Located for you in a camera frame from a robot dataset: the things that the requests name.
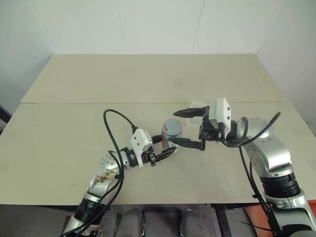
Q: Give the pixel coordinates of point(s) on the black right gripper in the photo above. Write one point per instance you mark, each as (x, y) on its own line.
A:
(209, 130)

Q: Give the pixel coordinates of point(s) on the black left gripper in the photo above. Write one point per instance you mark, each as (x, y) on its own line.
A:
(148, 156)

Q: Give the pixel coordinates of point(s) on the silver red can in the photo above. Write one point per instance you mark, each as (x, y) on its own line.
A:
(168, 144)

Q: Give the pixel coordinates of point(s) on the grey metal can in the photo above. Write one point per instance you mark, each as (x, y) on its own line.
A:
(172, 127)

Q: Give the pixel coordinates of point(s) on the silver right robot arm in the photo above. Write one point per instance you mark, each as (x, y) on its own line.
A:
(274, 153)

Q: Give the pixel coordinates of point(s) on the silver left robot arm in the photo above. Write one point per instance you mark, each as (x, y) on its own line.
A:
(101, 182)

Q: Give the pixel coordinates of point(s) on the translucent square plastic container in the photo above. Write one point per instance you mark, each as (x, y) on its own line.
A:
(197, 104)

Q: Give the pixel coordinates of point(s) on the orange mat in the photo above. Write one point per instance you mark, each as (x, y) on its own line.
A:
(256, 222)

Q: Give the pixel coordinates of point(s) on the dark slanted board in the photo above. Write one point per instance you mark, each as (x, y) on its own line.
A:
(4, 118)

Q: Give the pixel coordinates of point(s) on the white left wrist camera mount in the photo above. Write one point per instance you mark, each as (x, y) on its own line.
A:
(139, 140)

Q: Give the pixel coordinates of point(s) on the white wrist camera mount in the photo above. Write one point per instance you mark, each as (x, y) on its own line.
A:
(139, 140)
(223, 111)

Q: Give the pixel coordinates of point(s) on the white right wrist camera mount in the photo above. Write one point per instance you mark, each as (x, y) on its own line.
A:
(223, 111)

